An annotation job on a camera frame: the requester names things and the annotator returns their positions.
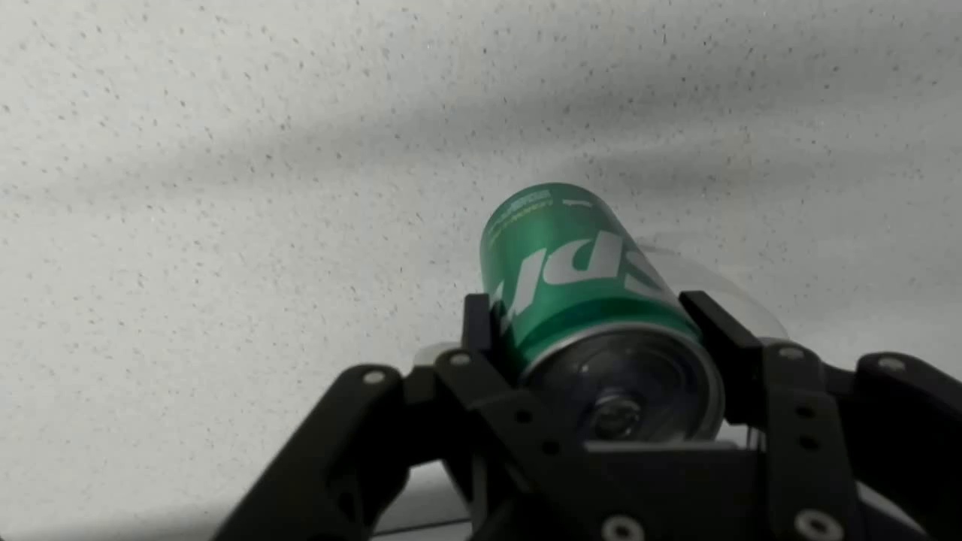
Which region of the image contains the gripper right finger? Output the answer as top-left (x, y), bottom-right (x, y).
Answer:
top-left (679, 290), bottom-right (962, 541)

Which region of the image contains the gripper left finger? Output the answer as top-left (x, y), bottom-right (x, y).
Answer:
top-left (211, 293), bottom-right (596, 541)

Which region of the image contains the green soda can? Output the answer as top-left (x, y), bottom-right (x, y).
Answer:
top-left (479, 183), bottom-right (727, 444)

